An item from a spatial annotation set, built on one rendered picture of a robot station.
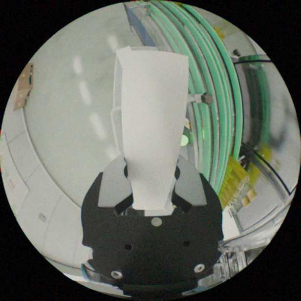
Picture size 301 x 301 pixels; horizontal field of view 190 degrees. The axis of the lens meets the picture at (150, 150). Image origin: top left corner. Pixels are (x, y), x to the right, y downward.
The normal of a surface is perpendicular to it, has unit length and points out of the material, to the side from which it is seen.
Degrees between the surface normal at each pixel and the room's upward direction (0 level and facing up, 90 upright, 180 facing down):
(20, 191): 89
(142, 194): 0
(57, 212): 90
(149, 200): 0
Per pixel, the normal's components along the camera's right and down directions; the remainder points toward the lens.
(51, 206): 0.95, -0.28
